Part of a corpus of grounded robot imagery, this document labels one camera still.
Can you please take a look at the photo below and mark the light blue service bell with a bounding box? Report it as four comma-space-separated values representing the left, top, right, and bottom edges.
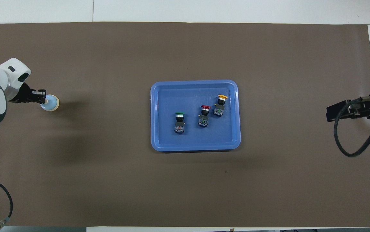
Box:
40, 94, 60, 112

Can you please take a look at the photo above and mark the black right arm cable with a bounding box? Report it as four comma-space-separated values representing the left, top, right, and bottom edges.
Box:
333, 95, 370, 158

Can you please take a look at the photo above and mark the brown table mat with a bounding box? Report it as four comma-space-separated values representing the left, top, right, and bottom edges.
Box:
0, 22, 370, 227

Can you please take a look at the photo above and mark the red mushroom push button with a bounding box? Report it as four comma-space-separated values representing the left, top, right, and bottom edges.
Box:
198, 105, 212, 128

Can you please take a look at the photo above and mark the green push button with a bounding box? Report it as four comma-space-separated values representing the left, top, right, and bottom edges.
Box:
174, 112, 186, 134

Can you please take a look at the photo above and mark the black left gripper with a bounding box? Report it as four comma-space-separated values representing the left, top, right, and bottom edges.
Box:
8, 82, 47, 104

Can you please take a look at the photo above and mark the yellow mushroom push button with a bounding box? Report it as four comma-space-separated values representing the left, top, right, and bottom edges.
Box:
213, 94, 229, 117

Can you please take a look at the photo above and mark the blue plastic tray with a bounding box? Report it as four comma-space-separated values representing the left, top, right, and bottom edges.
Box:
150, 80, 241, 152

